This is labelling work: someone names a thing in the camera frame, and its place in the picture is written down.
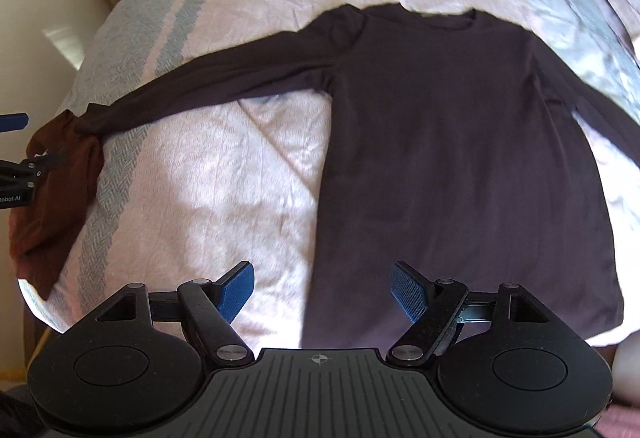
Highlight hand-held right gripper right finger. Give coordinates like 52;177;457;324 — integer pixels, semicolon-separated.
386;261;551;367

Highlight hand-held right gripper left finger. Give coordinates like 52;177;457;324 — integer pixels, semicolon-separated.
92;261;256;367

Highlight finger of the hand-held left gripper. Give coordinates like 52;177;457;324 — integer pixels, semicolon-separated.
0;113;30;133
0;151;66;181

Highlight dark purple long-sleeve shirt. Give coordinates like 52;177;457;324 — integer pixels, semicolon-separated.
75;3;640;350

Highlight maroon knit sweater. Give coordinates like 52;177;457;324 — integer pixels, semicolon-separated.
10;110;106;304

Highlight bed with striped bedspread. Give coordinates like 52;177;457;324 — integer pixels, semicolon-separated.
17;0;640;349

